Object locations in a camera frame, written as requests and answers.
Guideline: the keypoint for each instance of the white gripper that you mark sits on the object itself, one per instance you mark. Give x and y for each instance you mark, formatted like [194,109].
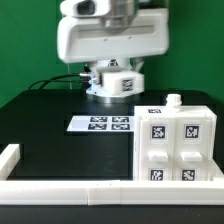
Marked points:
[88,40]

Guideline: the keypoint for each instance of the white cabinet door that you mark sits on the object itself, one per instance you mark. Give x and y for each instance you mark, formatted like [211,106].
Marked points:
[192,148]
[156,149]

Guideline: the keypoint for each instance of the white cabinet body box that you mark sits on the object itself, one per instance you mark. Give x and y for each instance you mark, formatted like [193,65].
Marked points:
[174,142]

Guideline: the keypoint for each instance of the white cabinet top block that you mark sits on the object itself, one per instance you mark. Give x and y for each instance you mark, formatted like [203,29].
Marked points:
[121,84]

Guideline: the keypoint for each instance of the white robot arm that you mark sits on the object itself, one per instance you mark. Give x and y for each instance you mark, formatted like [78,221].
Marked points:
[121,15]

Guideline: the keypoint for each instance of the white flat marker plate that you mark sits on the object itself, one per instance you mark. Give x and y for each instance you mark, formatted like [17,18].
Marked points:
[101,124]

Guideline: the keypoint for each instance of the white U-shaped fence frame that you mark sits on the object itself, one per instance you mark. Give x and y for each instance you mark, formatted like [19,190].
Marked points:
[105,192]

